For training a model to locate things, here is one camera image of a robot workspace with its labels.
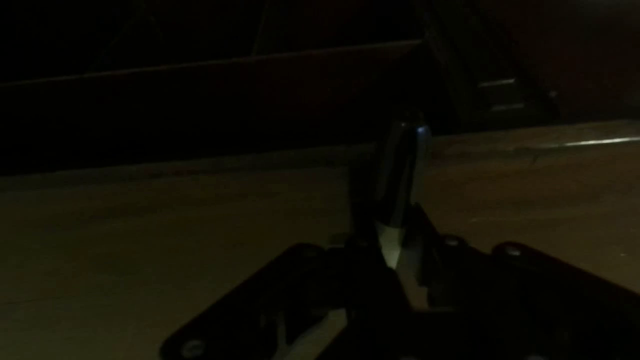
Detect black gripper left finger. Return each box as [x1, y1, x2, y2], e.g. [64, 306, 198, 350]
[348, 166, 384, 258]

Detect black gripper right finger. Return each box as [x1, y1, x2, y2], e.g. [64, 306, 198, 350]
[405, 199, 444, 258]

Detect dark wooden secretary desk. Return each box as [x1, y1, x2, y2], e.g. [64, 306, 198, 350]
[0, 0, 640, 360]

